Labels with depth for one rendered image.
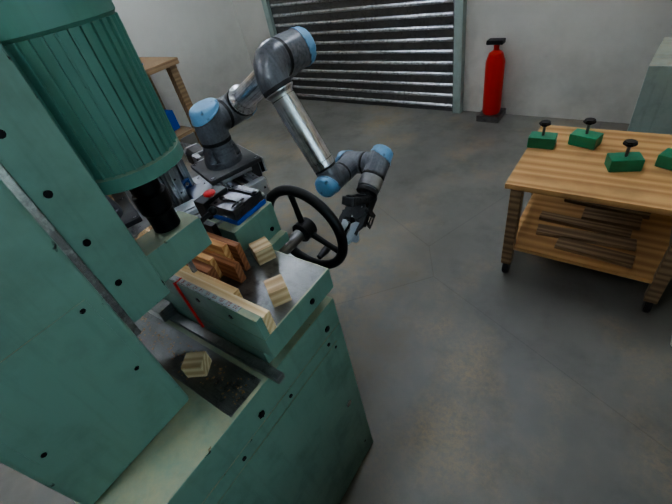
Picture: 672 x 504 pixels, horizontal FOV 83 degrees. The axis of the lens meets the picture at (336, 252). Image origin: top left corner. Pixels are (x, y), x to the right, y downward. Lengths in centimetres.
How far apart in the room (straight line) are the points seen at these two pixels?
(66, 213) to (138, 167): 12
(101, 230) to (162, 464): 42
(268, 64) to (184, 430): 94
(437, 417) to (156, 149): 132
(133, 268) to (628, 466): 153
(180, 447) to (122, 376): 18
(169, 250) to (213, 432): 34
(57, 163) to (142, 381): 37
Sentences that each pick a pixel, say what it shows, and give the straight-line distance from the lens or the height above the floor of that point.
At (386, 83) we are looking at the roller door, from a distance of 401.
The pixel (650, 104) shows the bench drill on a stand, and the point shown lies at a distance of 248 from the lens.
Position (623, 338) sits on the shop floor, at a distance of 194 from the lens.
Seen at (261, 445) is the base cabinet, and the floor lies 67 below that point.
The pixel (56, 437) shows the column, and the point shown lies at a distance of 73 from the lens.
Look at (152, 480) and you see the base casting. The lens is 81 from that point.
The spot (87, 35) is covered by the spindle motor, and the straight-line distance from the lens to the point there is 63.
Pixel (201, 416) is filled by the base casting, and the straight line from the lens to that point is 82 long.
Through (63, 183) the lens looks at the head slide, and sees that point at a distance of 64.
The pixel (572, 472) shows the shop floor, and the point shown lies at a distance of 160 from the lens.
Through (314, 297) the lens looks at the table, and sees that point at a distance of 80.
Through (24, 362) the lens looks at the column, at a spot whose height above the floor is 110.
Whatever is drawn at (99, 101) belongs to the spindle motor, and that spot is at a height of 133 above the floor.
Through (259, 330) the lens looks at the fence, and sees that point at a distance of 71.
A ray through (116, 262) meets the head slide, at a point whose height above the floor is 111.
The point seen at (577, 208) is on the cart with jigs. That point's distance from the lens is 225.
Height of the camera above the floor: 145
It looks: 40 degrees down
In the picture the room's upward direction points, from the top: 14 degrees counter-clockwise
